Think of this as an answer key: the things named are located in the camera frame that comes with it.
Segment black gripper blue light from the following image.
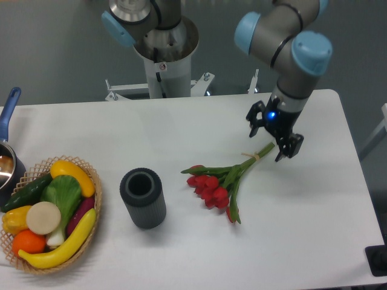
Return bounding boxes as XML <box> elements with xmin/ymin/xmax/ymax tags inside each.
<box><xmin>246</xmin><ymin>97</ymin><xmax>304</xmax><ymax>162</ymax></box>

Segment red tulip bouquet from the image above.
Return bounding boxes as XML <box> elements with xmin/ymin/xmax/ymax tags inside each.
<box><xmin>181</xmin><ymin>143</ymin><xmax>275</xmax><ymax>224</ymax></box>

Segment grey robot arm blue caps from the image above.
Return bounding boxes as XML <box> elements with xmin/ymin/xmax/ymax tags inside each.
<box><xmin>101</xmin><ymin>1</ymin><xmax>333</xmax><ymax>159</ymax></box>

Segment dark grey ribbed vase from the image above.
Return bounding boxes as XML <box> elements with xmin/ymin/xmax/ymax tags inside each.
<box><xmin>119</xmin><ymin>167</ymin><xmax>166</xmax><ymax>229</ymax></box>

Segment black device at table edge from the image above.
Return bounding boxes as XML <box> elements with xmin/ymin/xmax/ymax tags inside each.
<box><xmin>365</xmin><ymin>245</ymin><xmax>386</xmax><ymax>277</ymax></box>

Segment purple sweet potato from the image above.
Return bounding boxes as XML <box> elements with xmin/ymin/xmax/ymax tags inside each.
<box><xmin>66</xmin><ymin>197</ymin><xmax>95</xmax><ymax>237</ymax></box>

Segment green bok choy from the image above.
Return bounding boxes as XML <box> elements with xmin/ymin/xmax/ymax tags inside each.
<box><xmin>40</xmin><ymin>175</ymin><xmax>82</xmax><ymax>249</ymax></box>

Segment woven wicker basket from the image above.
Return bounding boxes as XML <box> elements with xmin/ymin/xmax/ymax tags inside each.
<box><xmin>1</xmin><ymin>155</ymin><xmax>102</xmax><ymax>275</ymax></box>

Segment beige round disc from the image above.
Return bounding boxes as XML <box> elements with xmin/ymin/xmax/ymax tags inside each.
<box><xmin>26</xmin><ymin>201</ymin><xmax>61</xmax><ymax>235</ymax></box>

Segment green cucumber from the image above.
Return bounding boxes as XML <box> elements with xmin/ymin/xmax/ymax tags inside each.
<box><xmin>1</xmin><ymin>173</ymin><xmax>53</xmax><ymax>213</ymax></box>

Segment yellow banana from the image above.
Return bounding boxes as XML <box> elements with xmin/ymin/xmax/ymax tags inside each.
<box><xmin>18</xmin><ymin>208</ymin><xmax>97</xmax><ymax>269</ymax></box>

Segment orange fruit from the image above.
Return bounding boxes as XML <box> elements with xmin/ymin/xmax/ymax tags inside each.
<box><xmin>12</xmin><ymin>230</ymin><xmax>46</xmax><ymax>257</ymax></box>

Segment yellow bell pepper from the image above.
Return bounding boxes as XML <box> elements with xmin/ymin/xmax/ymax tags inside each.
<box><xmin>2</xmin><ymin>205</ymin><xmax>32</xmax><ymax>235</ymax></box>

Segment white frame at right edge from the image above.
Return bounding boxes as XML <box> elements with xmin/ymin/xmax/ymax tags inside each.
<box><xmin>358</xmin><ymin>103</ymin><xmax>386</xmax><ymax>161</ymax></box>

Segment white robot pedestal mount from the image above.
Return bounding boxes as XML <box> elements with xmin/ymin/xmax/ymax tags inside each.
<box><xmin>104</xmin><ymin>16</ymin><xmax>260</xmax><ymax>102</ymax></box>

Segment blue handled saucepan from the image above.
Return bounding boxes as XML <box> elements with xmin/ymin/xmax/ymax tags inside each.
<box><xmin>1</xmin><ymin>87</ymin><xmax>26</xmax><ymax>206</ymax></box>

